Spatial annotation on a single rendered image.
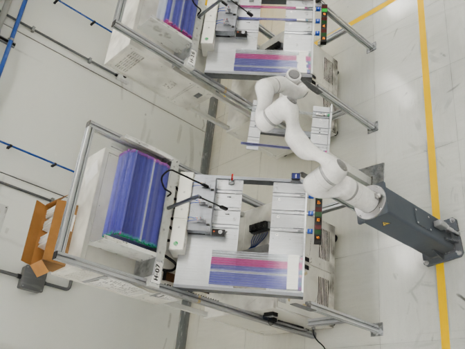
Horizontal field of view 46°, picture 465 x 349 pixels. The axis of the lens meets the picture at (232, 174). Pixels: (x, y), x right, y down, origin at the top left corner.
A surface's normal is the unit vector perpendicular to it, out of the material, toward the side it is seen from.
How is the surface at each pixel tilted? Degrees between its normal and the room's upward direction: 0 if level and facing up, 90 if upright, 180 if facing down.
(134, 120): 90
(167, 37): 90
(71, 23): 90
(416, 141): 0
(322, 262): 90
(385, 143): 0
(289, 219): 43
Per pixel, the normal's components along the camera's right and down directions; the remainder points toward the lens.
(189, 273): -0.08, -0.46
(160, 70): -0.10, 0.89
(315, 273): 0.67, -0.28
